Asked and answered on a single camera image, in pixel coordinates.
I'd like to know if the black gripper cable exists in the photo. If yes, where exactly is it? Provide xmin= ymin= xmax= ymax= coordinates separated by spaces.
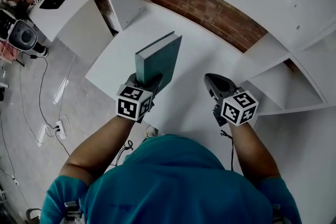
xmin=115 ymin=140 xmax=134 ymax=166
xmin=220 ymin=130 xmax=236 ymax=172

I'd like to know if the black mouse pad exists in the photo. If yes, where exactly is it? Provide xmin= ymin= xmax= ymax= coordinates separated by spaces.
xmin=39 ymin=0 xmax=66 ymax=10

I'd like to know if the person's left forearm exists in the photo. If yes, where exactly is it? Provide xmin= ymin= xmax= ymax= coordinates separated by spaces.
xmin=59 ymin=115 xmax=142 ymax=187

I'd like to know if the white desk with hutch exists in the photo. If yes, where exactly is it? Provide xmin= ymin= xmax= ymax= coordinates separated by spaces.
xmin=85 ymin=0 xmax=336 ymax=174

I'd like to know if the teal hardcover book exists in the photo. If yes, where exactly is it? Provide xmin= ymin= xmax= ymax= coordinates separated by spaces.
xmin=135 ymin=31 xmax=183 ymax=89

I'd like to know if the pink cloth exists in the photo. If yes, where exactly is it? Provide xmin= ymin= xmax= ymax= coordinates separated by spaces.
xmin=0 ymin=41 xmax=16 ymax=61

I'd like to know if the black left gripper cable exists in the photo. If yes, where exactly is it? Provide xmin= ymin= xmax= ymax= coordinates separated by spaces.
xmin=115 ymin=140 xmax=134 ymax=166

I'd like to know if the black floor cable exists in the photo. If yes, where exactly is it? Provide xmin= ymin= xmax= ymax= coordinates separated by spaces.
xmin=30 ymin=54 xmax=70 ymax=157

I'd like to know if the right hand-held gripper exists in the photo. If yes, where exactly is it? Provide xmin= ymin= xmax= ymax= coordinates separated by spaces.
xmin=204 ymin=73 xmax=259 ymax=127

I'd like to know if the person's white shoe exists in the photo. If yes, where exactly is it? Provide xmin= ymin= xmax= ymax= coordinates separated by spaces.
xmin=144 ymin=124 xmax=160 ymax=138

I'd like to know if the white power strip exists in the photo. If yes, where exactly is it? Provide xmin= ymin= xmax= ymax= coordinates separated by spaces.
xmin=55 ymin=120 xmax=67 ymax=138

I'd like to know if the person's teal shirt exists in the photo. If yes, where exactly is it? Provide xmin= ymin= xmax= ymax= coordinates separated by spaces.
xmin=39 ymin=134 xmax=302 ymax=224

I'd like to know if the person's right forearm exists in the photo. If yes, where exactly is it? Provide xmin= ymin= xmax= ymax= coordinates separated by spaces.
xmin=227 ymin=120 xmax=283 ymax=182

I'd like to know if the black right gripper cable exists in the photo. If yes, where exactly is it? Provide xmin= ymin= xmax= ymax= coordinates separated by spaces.
xmin=220 ymin=130 xmax=236 ymax=172

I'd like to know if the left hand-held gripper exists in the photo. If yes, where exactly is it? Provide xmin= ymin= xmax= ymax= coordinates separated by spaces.
xmin=115 ymin=72 xmax=164 ymax=124

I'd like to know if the plain white side table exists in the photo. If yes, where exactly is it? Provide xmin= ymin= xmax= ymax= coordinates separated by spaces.
xmin=27 ymin=0 xmax=114 ymax=65

